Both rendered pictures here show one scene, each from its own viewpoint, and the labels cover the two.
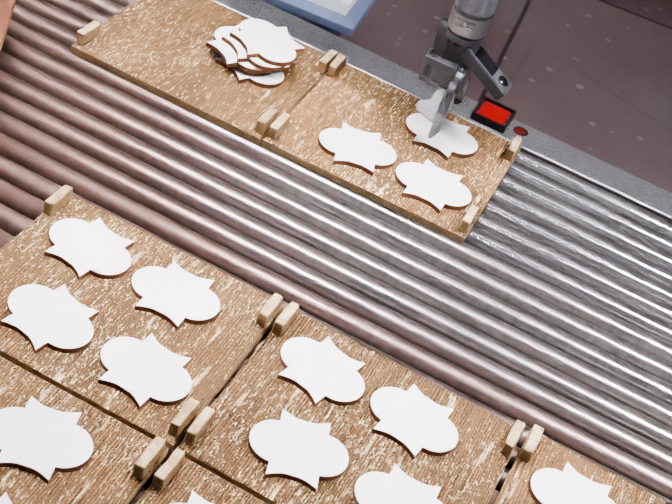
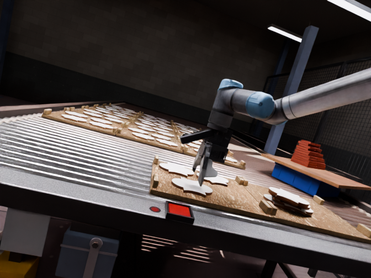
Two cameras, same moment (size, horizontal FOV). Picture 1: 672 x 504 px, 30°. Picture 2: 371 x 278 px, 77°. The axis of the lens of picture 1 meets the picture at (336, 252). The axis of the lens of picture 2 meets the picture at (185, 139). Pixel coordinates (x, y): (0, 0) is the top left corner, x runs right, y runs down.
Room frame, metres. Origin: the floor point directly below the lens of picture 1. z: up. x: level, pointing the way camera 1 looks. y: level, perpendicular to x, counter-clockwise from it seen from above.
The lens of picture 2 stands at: (2.76, -0.47, 1.21)
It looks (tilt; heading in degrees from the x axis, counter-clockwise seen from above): 8 degrees down; 159
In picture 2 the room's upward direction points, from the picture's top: 16 degrees clockwise
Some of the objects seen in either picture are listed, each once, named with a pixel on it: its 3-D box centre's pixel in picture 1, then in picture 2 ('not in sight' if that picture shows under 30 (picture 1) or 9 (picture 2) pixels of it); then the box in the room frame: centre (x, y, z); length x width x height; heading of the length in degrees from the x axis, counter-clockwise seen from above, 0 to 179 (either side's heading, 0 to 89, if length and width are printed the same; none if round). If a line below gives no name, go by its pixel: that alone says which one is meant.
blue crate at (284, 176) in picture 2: not in sight; (306, 178); (1.67, 0.83, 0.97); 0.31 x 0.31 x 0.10; 14
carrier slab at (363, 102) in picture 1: (396, 146); (202, 185); (1.98, -0.05, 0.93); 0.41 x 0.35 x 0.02; 78
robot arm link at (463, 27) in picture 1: (469, 21); (220, 119); (2.05, -0.10, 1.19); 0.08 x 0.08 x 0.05
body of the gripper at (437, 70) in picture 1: (453, 56); (214, 143); (2.05, -0.09, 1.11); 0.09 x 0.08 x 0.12; 78
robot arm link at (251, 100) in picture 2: not in sight; (255, 105); (2.14, -0.04, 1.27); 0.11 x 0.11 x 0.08; 20
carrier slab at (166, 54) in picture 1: (208, 56); (296, 208); (2.07, 0.36, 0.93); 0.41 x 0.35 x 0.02; 77
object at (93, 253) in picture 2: not in sight; (91, 250); (2.17, -0.41, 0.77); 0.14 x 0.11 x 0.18; 77
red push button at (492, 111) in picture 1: (493, 115); (178, 212); (2.21, -0.22, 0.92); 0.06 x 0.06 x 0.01; 77
